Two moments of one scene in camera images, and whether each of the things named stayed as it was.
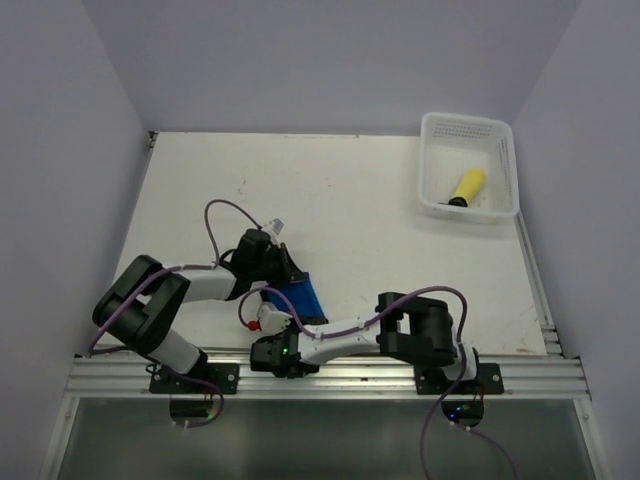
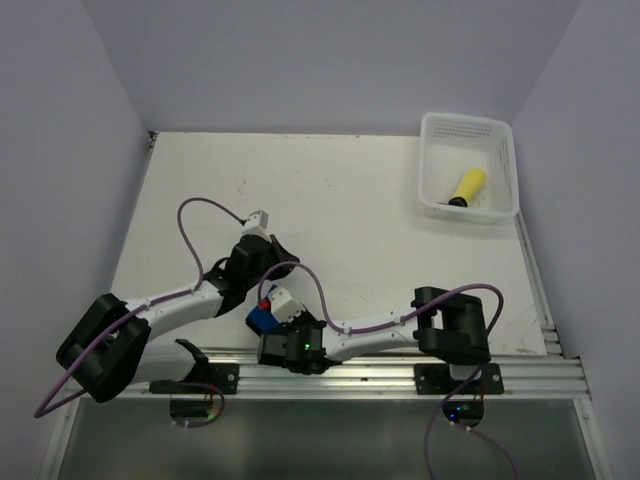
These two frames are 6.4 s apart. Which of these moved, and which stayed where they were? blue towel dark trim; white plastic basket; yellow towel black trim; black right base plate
Moved: blue towel dark trim
Stayed: black right base plate; white plastic basket; yellow towel black trim
